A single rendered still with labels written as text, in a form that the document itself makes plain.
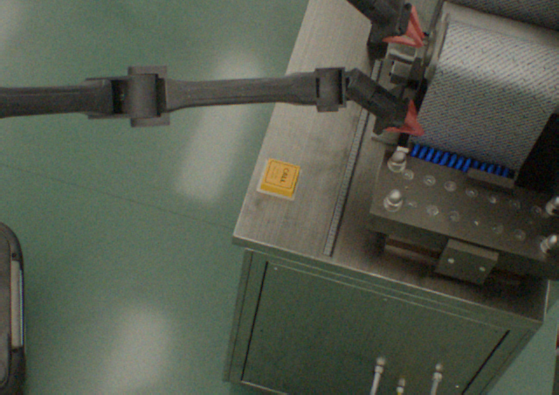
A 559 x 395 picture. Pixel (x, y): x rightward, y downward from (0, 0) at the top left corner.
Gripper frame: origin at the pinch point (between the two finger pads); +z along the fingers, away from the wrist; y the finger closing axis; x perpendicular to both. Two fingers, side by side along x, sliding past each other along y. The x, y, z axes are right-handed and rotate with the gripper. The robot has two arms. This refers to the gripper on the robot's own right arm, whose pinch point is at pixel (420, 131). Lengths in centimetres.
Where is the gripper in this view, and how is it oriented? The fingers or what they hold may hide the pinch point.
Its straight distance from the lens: 213.7
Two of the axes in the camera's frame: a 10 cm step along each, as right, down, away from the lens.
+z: 7.8, 4.9, 3.9
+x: 5.8, -3.1, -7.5
